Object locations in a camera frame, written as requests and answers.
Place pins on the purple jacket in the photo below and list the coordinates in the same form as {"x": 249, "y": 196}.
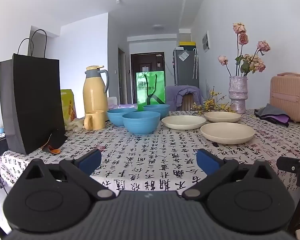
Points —
{"x": 175, "y": 95}

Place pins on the pink suitcase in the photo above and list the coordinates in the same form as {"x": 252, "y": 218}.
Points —
{"x": 290, "y": 97}

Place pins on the printed tablecloth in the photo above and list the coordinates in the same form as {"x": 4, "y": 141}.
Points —
{"x": 145, "y": 155}

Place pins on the yellow thermos jug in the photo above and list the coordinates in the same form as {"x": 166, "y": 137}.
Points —
{"x": 95, "y": 95}

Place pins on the white plastic box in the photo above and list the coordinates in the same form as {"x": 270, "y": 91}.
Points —
{"x": 112, "y": 101}

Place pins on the grey refrigerator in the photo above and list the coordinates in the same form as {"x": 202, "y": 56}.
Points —
{"x": 186, "y": 72}

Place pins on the white umbrella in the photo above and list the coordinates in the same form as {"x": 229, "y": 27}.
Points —
{"x": 195, "y": 62}

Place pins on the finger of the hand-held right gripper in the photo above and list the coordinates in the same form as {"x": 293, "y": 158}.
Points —
{"x": 292, "y": 164}

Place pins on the ceiling lamp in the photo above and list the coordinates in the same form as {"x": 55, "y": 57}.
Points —
{"x": 158, "y": 26}

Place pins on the green paper bag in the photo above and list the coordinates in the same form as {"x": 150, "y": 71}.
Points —
{"x": 142, "y": 97}

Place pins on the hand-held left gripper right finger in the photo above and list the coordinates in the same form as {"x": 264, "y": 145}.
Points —
{"x": 205, "y": 160}

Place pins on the white wall panel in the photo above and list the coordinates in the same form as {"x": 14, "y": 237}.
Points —
{"x": 206, "y": 42}

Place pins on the white rubber gloves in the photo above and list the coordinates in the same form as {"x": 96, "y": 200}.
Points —
{"x": 76, "y": 125}

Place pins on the purple vase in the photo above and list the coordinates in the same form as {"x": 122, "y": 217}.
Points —
{"x": 237, "y": 95}

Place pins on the yellow mug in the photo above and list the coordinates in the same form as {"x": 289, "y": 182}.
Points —
{"x": 97, "y": 121}

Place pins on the dark wooden door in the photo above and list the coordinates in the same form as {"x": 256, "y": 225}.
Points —
{"x": 147, "y": 62}

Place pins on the yellow flower branch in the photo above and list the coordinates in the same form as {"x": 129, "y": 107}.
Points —
{"x": 210, "y": 104}

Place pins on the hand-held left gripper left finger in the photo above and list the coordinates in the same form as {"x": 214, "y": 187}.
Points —
{"x": 91, "y": 158}

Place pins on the wooden chair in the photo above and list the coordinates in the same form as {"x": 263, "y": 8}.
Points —
{"x": 187, "y": 102}

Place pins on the yellow carton box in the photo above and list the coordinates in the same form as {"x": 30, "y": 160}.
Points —
{"x": 68, "y": 107}

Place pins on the black paper bag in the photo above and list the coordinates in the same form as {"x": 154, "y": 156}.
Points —
{"x": 32, "y": 100}

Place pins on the blue bowl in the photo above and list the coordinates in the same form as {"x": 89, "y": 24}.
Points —
{"x": 116, "y": 117}
{"x": 156, "y": 111}
{"x": 140, "y": 125}

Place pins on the dried pink roses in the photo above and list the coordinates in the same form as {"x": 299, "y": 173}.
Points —
{"x": 251, "y": 63}

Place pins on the purple tissue packet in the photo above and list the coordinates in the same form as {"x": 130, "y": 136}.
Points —
{"x": 126, "y": 105}

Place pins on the dried purple flower sprigs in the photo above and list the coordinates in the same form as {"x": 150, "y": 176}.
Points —
{"x": 210, "y": 90}

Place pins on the cream plate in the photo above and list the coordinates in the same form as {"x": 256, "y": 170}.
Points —
{"x": 183, "y": 122}
{"x": 222, "y": 117}
{"x": 227, "y": 132}

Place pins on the grey and purple cloth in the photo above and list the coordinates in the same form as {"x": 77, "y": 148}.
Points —
{"x": 270, "y": 112}

